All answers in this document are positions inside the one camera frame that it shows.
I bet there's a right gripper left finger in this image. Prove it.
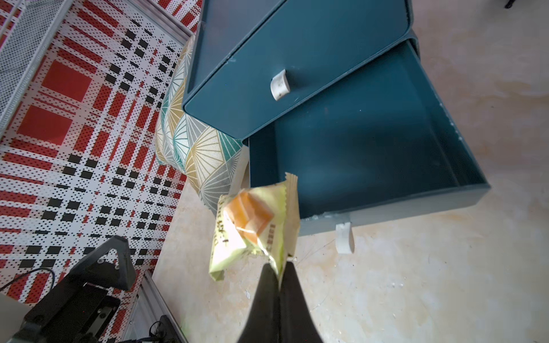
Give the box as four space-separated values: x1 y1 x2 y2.
237 264 280 343

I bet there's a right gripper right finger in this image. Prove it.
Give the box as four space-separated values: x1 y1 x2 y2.
280 262 323 343

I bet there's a green cookie packet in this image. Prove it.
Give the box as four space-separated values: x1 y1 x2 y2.
209 173 300 282

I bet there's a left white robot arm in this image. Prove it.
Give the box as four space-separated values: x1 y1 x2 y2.
7 235 137 342

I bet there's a patterned green yellow pillow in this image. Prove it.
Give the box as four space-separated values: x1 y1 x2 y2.
154 36 250 214

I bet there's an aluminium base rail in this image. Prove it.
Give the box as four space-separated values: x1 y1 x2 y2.
122 271 188 342

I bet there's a white wire mesh basket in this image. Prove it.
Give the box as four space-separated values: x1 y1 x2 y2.
1 0 73 133

